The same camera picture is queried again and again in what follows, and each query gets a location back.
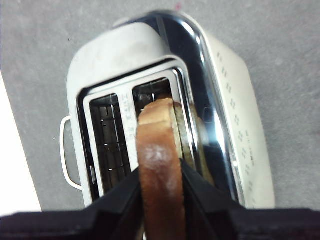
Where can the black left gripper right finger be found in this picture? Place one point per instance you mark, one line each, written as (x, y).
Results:
(250, 225)

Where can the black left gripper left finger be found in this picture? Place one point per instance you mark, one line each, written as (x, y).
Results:
(75, 225)

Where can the brown bread slice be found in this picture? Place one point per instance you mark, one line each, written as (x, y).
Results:
(160, 175)

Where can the cream two-slot toaster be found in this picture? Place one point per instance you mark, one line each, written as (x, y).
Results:
(120, 55)

